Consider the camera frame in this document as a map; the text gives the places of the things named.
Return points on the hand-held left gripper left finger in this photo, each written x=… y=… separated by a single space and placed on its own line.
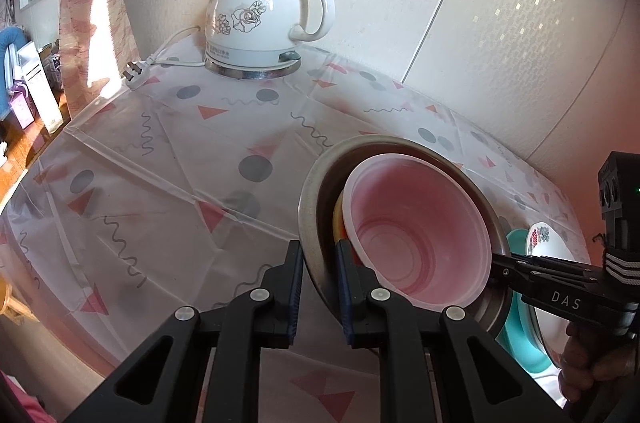
x=295 y=293

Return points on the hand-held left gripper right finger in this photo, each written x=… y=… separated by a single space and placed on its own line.
x=345 y=293

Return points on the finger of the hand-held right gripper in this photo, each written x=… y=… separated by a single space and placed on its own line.
x=550 y=264
x=515 y=277

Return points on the white deep plate patterned rim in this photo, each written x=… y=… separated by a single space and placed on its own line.
x=542 y=243

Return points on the teal round plate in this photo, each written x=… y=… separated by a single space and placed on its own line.
x=520 y=333

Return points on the yellow plastic bowl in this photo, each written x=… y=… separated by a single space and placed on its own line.
x=340 y=228

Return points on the stainless steel bowl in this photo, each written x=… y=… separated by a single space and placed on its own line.
x=317 y=213

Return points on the red plastic bowl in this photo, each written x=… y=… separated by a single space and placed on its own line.
x=415 y=223

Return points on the person's right hand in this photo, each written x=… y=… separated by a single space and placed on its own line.
x=600 y=358

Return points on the metal kettle base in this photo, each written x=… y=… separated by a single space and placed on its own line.
x=250 y=73

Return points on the white ceramic electric kettle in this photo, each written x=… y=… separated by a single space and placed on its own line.
x=255 y=13

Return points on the yellow stool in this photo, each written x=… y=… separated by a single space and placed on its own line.
x=5 y=300

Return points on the white box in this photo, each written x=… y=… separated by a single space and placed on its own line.
x=42 y=88

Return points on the purple box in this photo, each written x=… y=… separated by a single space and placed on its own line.
x=22 y=105

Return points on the pink patterned curtain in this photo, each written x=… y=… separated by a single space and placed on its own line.
x=90 y=28

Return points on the blue padded frame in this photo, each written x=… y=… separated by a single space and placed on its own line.
x=6 y=68

